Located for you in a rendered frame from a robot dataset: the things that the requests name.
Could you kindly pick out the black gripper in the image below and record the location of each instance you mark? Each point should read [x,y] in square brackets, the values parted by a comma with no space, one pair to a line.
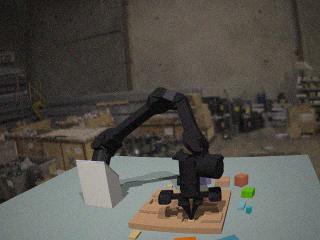
[190,189]

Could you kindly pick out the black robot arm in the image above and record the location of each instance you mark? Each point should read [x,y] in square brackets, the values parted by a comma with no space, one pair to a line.
[158,102]

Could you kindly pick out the tan wooden puzzle board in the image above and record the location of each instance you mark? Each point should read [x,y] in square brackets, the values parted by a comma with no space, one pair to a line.
[209,218]

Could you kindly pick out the purple block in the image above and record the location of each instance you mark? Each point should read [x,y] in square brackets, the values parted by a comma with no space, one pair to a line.
[204,181]

